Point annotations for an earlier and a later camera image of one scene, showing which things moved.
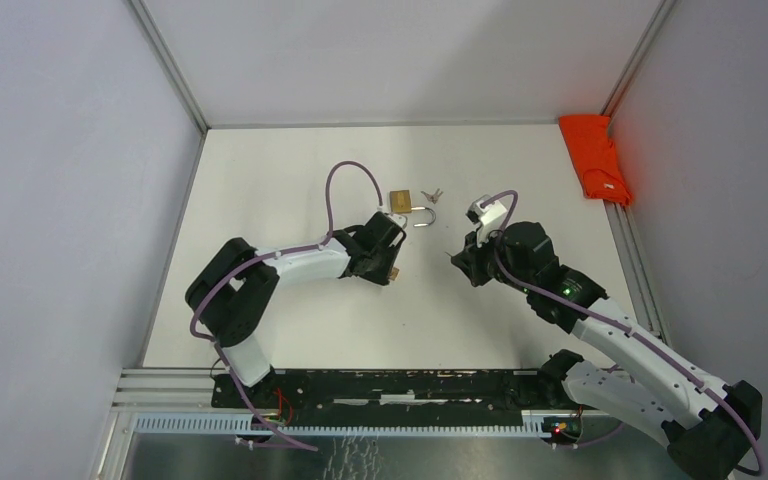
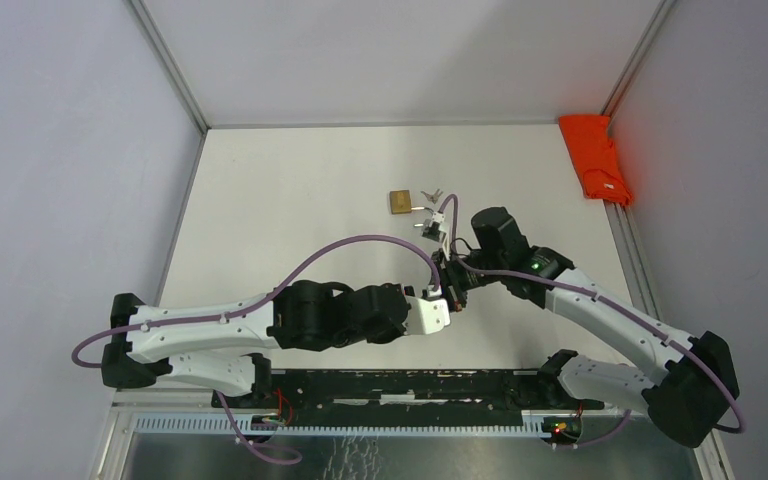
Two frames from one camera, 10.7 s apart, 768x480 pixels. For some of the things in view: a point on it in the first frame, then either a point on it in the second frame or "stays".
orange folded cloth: (594, 155) stays
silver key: (434, 197) stays
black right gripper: (469, 259) → (454, 293)
